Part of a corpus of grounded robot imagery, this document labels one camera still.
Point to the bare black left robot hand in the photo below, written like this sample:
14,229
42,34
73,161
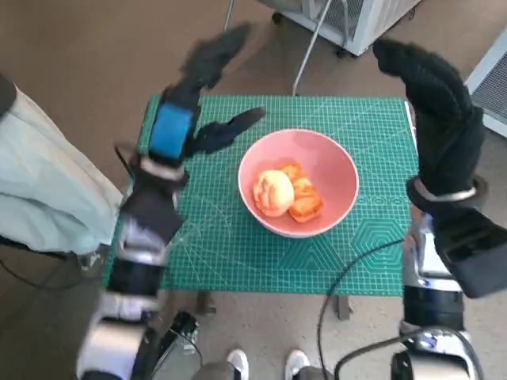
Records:
170,126

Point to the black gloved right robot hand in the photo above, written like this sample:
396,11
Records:
447,138

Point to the round toy bread bun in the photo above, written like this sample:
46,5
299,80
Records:
273,192

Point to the pink bowl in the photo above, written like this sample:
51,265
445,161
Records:
328,190

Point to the braided rectangular toy bread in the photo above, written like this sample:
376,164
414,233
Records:
307,206

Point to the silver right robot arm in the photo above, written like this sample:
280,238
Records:
431,308

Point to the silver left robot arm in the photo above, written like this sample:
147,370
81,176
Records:
130,277

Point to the white vented unit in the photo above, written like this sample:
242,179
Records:
491,91

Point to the white mesh cabinet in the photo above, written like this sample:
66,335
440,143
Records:
368,23

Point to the green cutting mat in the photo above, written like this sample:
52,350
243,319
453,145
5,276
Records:
237,261

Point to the grey table leg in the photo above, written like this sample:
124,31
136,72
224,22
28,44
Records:
344,308
206,304

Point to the white shoe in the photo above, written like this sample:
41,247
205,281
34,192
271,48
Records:
237,364
297,364

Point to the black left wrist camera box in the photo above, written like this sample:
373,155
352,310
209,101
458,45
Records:
150,215

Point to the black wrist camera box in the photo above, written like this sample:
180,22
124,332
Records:
471,253
150,215

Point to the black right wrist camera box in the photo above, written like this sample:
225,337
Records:
471,253

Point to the black metal bracket bar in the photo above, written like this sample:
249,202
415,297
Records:
174,340

